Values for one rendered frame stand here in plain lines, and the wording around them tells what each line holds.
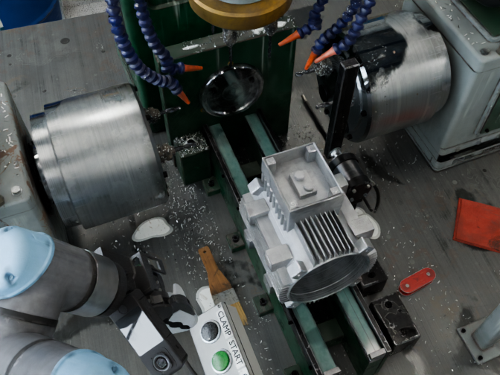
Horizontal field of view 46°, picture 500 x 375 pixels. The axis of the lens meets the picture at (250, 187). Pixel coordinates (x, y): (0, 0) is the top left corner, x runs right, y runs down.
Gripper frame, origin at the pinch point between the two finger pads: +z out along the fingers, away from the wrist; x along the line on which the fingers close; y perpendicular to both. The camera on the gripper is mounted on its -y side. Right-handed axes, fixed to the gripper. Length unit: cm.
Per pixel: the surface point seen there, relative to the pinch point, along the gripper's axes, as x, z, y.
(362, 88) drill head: -40, 24, 34
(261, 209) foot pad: -14.1, 12.7, 17.5
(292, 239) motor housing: -16.4, 13.5, 9.6
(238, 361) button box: -2.5, 5.6, -6.5
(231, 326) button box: -3.4, 5.8, -1.0
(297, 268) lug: -15.6, 11.8, 3.9
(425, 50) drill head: -54, 28, 36
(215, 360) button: 0.6, 4.9, -4.7
